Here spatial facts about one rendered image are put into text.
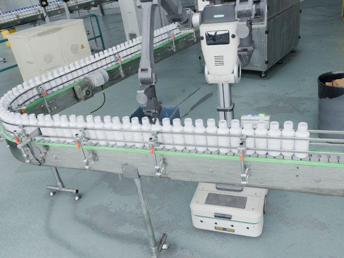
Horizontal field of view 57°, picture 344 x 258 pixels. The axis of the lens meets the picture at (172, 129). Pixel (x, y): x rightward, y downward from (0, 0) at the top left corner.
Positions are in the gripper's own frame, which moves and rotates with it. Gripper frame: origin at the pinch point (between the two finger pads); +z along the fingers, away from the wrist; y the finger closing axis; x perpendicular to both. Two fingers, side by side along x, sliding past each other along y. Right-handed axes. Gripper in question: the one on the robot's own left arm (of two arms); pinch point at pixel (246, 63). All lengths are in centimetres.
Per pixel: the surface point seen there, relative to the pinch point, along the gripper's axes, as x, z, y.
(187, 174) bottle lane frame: 29, 53, -21
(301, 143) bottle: -25.7, 31.3, -18.7
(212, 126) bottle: 14.7, 25.5, -16.9
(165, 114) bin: 67, 52, 43
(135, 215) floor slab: 101, 140, 24
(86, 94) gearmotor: 156, 50, 74
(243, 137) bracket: -1.1, 28.5, -21.3
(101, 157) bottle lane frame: 81, 47, -22
